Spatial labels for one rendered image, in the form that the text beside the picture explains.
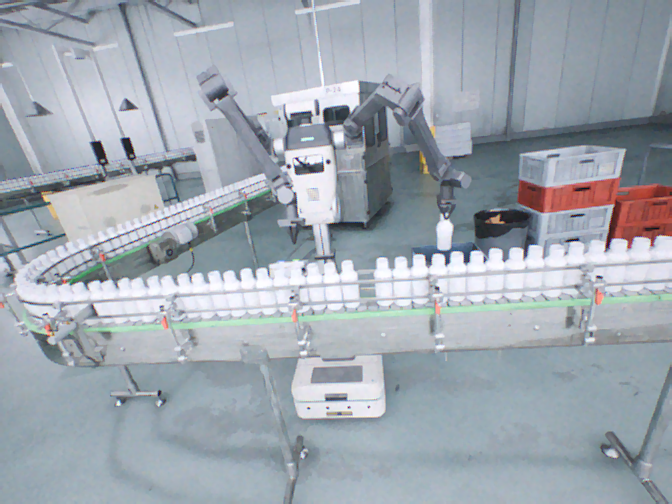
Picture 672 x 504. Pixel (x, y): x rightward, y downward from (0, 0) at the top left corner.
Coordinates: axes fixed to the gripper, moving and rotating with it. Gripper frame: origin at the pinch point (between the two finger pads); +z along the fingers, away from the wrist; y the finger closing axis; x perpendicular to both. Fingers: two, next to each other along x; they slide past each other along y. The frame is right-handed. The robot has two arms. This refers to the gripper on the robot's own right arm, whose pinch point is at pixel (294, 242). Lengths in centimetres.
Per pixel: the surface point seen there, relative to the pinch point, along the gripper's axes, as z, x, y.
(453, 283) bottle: 18, -17, 56
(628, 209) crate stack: -1, 176, 247
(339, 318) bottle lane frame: 27.2, -16.8, 17.6
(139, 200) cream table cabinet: -75, 286, -286
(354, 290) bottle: 18.0, -16.5, 23.5
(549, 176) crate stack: -33, 150, 173
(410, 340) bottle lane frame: 37, -13, 41
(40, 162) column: -262, 622, -815
